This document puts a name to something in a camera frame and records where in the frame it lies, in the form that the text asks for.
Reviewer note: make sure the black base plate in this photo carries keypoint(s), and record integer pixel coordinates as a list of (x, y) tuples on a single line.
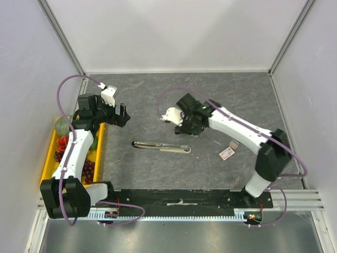
[(164, 198)]

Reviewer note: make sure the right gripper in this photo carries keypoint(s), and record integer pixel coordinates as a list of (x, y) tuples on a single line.
[(185, 129)]

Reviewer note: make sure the green striped melon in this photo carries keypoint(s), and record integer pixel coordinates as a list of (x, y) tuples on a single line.
[(61, 127)]

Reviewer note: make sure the silver and black stapler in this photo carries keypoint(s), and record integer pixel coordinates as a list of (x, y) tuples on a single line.
[(162, 147)]

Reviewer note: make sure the yellow plastic bin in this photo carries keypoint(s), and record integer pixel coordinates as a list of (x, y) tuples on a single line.
[(94, 154)]

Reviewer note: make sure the purple grape bunch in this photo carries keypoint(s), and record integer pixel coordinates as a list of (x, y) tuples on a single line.
[(87, 170)]

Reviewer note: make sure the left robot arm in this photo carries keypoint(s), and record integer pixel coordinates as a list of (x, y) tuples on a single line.
[(64, 194)]

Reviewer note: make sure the grey cable duct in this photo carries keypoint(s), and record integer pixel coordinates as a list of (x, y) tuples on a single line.
[(96, 214)]

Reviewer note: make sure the red white staple box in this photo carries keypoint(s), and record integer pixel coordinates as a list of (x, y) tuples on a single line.
[(230, 150)]

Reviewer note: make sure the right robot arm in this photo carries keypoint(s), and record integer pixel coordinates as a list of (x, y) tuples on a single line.
[(271, 147)]

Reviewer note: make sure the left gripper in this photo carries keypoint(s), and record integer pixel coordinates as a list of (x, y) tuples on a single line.
[(120, 119)]

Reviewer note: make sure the red cherry tomato cluster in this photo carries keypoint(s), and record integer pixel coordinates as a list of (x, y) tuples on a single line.
[(62, 143)]

